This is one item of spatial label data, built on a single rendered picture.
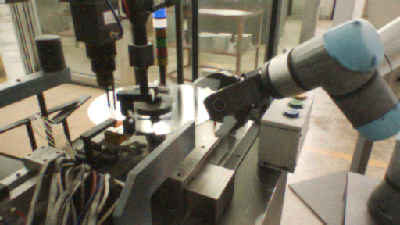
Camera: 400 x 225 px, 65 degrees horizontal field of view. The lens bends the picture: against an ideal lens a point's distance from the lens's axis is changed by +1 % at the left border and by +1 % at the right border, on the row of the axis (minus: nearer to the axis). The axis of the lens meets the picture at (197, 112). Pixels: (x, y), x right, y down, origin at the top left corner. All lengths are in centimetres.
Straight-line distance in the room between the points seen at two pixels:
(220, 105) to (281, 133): 38
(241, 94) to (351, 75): 17
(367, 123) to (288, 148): 39
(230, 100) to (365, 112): 21
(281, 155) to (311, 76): 45
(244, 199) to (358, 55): 48
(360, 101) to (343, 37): 10
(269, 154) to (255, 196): 15
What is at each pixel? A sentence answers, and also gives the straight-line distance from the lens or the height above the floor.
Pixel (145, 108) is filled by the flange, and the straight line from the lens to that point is 78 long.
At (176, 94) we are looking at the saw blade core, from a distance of 88.
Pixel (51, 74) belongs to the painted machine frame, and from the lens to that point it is 83.
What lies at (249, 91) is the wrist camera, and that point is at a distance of 55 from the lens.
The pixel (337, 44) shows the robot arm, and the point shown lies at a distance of 47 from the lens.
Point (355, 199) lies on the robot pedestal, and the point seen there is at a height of 75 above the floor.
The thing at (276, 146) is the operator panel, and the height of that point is 82.
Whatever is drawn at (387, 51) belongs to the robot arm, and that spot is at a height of 114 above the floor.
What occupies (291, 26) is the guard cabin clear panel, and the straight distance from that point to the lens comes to 111.
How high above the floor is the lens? 128
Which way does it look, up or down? 25 degrees down
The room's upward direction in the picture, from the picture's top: straight up
